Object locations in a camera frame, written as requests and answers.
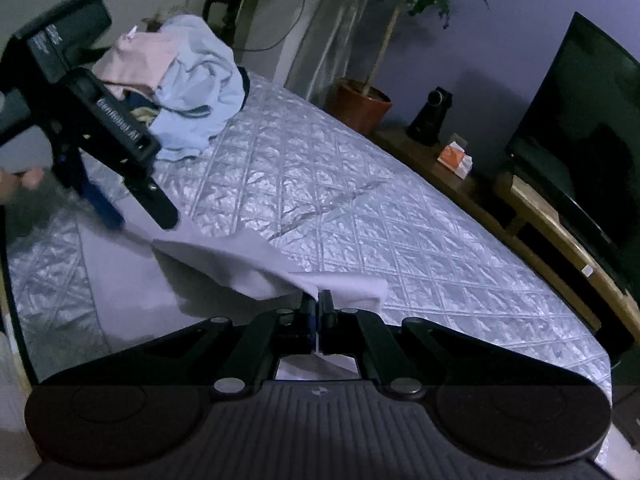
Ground black round speaker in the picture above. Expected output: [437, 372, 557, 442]
[406, 86, 455, 148]

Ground black standing fan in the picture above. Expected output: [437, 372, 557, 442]
[202, 0, 313, 51]

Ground orange and white tissue box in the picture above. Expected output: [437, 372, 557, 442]
[436, 133, 475, 179]

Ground pink garment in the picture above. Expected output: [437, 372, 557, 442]
[93, 29, 182, 102]

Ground black flat screen television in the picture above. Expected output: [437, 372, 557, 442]
[504, 11, 640, 297]

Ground light wooden television stand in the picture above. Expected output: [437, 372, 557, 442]
[492, 169, 640, 358]

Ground low dark wooden bench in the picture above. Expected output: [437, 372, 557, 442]
[369, 126, 603, 335]

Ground black cable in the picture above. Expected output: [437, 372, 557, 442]
[232, 0, 308, 53]

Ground lilac grey cloth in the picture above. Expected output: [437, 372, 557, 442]
[75, 194, 391, 382]

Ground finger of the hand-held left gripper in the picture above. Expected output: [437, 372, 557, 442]
[122, 165, 181, 232]
[54, 140, 127, 233]

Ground person's left hand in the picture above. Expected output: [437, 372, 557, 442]
[0, 166, 47, 205]

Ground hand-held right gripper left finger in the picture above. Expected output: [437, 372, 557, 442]
[42, 292, 319, 397]

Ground terracotta plant pot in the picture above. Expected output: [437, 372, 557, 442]
[331, 78, 394, 137]

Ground quilted silver mattress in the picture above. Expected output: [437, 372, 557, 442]
[7, 67, 615, 403]

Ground light blue garment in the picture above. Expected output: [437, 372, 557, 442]
[149, 14, 249, 162]

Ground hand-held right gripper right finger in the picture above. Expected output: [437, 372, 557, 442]
[319, 289, 598, 397]

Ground sheer white curtain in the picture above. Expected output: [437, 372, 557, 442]
[298, 0, 368, 107]

